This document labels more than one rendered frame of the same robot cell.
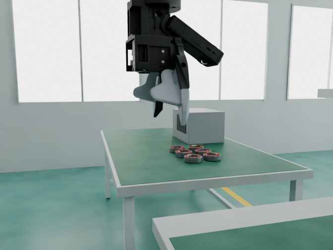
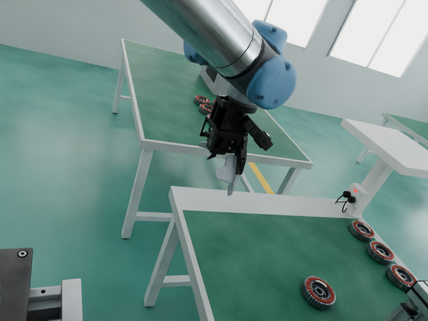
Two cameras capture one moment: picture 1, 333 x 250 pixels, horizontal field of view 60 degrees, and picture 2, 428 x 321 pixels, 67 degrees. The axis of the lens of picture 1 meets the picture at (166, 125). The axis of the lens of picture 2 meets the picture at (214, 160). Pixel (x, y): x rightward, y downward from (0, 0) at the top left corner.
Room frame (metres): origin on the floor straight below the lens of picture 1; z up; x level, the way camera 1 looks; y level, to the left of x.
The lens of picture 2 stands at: (-0.14, 0.16, 1.56)
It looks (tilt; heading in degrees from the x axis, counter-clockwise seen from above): 29 degrees down; 348
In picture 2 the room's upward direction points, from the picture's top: 21 degrees clockwise
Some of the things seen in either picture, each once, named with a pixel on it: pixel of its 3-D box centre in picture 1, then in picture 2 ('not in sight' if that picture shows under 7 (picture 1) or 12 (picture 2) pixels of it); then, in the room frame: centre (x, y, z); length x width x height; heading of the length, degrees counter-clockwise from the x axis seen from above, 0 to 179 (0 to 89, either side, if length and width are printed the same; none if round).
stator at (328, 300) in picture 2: not in sight; (318, 292); (0.55, -0.50, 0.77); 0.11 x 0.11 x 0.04
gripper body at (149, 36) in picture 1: (155, 38); (229, 125); (0.49, 0.02, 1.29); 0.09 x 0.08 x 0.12; 109
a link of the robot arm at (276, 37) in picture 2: not in sight; (259, 53); (0.50, 0.01, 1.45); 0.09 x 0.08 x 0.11; 117
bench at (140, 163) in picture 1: (173, 187); (185, 129); (2.33, -0.06, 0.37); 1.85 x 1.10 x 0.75; 15
